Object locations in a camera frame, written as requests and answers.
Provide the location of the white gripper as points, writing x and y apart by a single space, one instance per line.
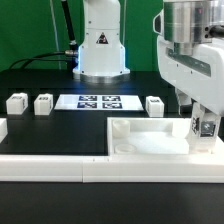
199 76

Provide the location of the white square table top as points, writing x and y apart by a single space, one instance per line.
153 136

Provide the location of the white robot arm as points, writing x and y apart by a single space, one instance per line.
190 47

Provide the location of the white U-shaped obstacle fence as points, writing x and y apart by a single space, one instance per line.
198 167

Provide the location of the white sheet with markers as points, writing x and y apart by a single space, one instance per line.
98 102

